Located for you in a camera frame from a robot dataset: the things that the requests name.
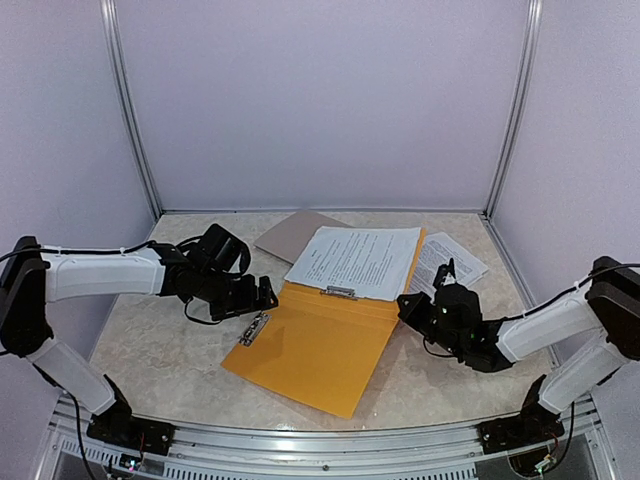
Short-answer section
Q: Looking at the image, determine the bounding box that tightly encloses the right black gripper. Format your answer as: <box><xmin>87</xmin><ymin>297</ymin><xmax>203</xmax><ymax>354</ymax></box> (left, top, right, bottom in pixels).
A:
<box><xmin>397</xmin><ymin>291</ymin><xmax>464</xmax><ymax>358</ymax></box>

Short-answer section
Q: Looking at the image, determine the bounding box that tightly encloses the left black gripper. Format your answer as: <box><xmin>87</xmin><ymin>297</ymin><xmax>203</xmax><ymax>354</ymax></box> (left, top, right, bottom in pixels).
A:
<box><xmin>197</xmin><ymin>268</ymin><xmax>278</xmax><ymax>321</ymax></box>

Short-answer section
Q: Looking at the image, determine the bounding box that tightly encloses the white printed sheet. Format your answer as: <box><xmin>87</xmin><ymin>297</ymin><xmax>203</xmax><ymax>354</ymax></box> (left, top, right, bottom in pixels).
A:
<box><xmin>285</xmin><ymin>226</ymin><xmax>425</xmax><ymax>301</ymax></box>

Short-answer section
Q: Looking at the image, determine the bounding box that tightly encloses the pink-brown file folder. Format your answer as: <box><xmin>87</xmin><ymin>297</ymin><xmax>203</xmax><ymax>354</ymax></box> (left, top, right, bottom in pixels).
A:
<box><xmin>254</xmin><ymin>210</ymin><xmax>348</xmax><ymax>265</ymax></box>

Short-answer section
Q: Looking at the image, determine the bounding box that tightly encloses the orange folder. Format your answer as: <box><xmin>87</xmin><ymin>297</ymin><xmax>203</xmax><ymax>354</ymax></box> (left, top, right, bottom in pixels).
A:
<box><xmin>220</xmin><ymin>227</ymin><xmax>429</xmax><ymax>420</ymax></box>

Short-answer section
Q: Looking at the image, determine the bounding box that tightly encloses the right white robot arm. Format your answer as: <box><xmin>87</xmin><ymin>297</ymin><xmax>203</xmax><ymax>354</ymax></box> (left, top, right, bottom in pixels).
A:
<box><xmin>397</xmin><ymin>256</ymin><xmax>639</xmax><ymax>444</ymax></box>

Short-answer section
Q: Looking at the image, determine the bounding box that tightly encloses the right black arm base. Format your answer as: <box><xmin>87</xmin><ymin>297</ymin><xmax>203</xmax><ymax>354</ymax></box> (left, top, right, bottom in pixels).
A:
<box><xmin>476</xmin><ymin>375</ymin><xmax>565</xmax><ymax>454</ymax></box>

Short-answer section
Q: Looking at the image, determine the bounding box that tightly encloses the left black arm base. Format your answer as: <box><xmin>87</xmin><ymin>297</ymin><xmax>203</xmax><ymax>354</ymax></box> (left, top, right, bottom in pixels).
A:
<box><xmin>87</xmin><ymin>375</ymin><xmax>176</xmax><ymax>456</ymax></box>

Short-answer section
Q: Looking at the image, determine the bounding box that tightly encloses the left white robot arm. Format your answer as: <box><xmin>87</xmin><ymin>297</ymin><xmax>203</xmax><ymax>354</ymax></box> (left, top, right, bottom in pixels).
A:
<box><xmin>1</xmin><ymin>224</ymin><xmax>278</xmax><ymax>445</ymax></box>

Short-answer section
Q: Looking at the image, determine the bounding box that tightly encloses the orange folder edge clip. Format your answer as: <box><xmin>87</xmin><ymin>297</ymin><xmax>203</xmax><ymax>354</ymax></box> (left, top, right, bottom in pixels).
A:
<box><xmin>238</xmin><ymin>312</ymin><xmax>271</xmax><ymax>347</ymax></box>

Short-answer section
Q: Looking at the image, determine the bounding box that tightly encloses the orange folder centre clip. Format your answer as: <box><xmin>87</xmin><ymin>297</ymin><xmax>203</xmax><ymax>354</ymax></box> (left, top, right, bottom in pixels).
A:
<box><xmin>320</xmin><ymin>285</ymin><xmax>358</xmax><ymax>301</ymax></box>

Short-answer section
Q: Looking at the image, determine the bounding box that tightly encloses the white printed sheet dense text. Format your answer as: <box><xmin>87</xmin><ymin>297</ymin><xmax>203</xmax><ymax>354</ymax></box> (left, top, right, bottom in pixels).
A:
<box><xmin>408</xmin><ymin>230</ymin><xmax>491</xmax><ymax>296</ymax></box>

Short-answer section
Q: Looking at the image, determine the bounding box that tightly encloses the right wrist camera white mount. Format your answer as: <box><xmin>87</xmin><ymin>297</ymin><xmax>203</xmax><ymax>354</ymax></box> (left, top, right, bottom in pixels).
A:
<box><xmin>432</xmin><ymin>258</ymin><xmax>457</xmax><ymax>290</ymax></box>

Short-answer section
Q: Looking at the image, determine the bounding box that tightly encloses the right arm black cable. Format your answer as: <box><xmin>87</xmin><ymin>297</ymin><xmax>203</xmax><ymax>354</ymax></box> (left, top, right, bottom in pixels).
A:
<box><xmin>499</xmin><ymin>264</ymin><xmax>640</xmax><ymax>321</ymax></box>

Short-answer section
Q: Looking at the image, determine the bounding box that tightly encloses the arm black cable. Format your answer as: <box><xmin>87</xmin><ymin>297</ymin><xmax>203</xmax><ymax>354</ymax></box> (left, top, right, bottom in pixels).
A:
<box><xmin>499</xmin><ymin>264</ymin><xmax>640</xmax><ymax>321</ymax></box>
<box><xmin>0</xmin><ymin>237</ymin><xmax>254</xmax><ymax>326</ymax></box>

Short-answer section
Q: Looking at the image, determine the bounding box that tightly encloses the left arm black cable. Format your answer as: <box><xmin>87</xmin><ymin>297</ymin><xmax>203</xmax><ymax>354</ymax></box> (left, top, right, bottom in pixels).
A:
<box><xmin>0</xmin><ymin>237</ymin><xmax>254</xmax><ymax>326</ymax></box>

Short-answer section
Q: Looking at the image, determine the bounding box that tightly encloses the right aluminium frame post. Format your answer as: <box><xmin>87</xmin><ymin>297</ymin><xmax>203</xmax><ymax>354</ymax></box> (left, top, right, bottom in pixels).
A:
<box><xmin>483</xmin><ymin>0</ymin><xmax>543</xmax><ymax>223</ymax></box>

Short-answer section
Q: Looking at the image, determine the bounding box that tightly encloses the aluminium frame post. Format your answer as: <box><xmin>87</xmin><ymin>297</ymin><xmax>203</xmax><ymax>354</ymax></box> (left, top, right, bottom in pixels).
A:
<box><xmin>100</xmin><ymin>0</ymin><xmax>164</xmax><ymax>220</ymax></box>
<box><xmin>483</xmin><ymin>0</ymin><xmax>543</xmax><ymax>223</ymax></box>

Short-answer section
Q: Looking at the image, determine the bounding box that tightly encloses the left aluminium frame post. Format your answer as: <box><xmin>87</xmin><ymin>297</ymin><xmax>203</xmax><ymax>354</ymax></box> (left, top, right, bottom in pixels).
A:
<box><xmin>100</xmin><ymin>0</ymin><xmax>164</xmax><ymax>220</ymax></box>

